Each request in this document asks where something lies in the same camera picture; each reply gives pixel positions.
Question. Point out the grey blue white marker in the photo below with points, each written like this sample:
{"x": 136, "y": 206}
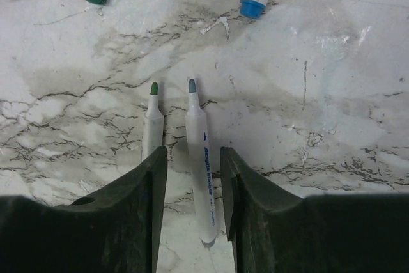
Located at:
{"x": 199, "y": 160}

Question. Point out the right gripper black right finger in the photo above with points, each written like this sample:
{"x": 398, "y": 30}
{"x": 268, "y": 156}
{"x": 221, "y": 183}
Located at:
{"x": 260, "y": 218}

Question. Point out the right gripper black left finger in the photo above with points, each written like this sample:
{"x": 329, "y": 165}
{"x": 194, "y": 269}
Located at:
{"x": 119, "y": 225}

